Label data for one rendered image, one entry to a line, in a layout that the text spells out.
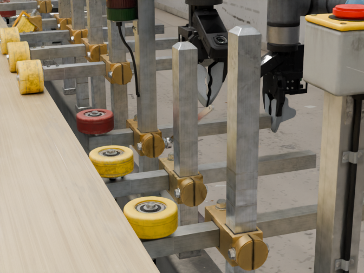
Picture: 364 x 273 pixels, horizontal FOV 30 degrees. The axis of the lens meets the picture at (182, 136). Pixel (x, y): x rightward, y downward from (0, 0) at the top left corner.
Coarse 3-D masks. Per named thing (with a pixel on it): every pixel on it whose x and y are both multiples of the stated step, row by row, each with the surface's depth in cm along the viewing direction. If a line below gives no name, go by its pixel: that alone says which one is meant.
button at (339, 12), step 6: (336, 6) 67; (342, 6) 67; (348, 6) 67; (354, 6) 67; (360, 6) 67; (336, 12) 66; (342, 12) 66; (348, 12) 66; (354, 12) 65; (360, 12) 65; (342, 18) 66; (348, 18) 66; (354, 18) 66; (360, 18) 66
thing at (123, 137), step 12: (204, 120) 156; (216, 120) 156; (264, 120) 159; (108, 132) 148; (120, 132) 148; (132, 132) 149; (168, 132) 151; (204, 132) 154; (216, 132) 155; (96, 144) 146; (108, 144) 147; (120, 144) 148; (132, 144) 149
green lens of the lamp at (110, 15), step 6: (108, 12) 135; (114, 12) 134; (120, 12) 134; (126, 12) 134; (132, 12) 135; (108, 18) 136; (114, 18) 135; (120, 18) 135; (126, 18) 135; (132, 18) 136
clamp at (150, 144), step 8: (128, 120) 153; (136, 128) 148; (136, 136) 146; (144, 136) 144; (152, 136) 143; (160, 136) 146; (136, 144) 147; (144, 144) 143; (152, 144) 143; (160, 144) 144; (144, 152) 143; (152, 152) 144; (160, 152) 144
